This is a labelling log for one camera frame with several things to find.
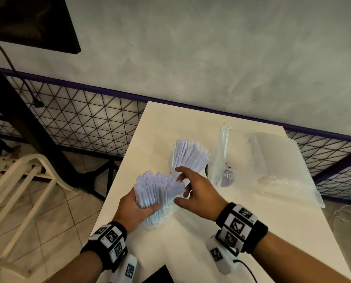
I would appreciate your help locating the person's left hand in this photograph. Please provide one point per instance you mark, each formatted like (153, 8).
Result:
(128, 210)

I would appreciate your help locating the person's right hand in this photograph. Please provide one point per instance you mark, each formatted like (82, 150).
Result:
(205, 203)

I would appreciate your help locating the bundle of white straws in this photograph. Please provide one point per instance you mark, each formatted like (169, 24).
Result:
(151, 188)

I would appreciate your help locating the clear plastic bag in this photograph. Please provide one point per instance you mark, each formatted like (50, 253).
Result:
(166, 213)

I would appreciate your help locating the cluster of white straws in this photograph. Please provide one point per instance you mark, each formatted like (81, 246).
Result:
(190, 156)

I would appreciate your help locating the clear plastic cup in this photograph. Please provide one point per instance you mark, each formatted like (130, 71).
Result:
(172, 162)

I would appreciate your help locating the pack of straws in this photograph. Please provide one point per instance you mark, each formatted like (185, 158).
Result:
(281, 162)

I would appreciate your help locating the person's right forearm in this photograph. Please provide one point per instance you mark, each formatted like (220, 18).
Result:
(293, 262)

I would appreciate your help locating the dark round sticker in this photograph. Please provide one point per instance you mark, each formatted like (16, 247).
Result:
(206, 169)

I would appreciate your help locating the black marker wristband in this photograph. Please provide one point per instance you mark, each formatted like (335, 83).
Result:
(237, 225)
(109, 238)

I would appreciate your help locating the clear acrylic sign stand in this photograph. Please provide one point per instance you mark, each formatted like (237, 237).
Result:
(219, 162)

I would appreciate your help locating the black flat object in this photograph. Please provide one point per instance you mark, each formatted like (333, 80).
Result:
(160, 277)

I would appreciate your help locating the white plastic chair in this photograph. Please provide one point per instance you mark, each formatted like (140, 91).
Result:
(35, 161)

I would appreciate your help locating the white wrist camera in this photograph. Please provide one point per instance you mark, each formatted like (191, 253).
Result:
(129, 269)
(219, 257)

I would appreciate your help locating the dark wooden post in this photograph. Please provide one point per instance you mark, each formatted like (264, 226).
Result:
(25, 120)

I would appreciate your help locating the black wall television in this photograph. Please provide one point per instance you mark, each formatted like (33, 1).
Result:
(31, 20)

